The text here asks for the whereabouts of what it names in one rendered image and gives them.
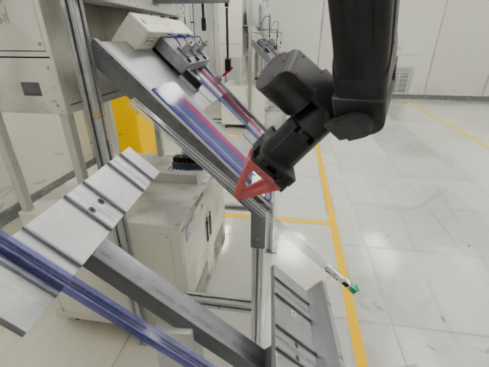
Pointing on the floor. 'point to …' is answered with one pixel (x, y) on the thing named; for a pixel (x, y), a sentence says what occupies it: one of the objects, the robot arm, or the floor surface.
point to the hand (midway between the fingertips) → (239, 192)
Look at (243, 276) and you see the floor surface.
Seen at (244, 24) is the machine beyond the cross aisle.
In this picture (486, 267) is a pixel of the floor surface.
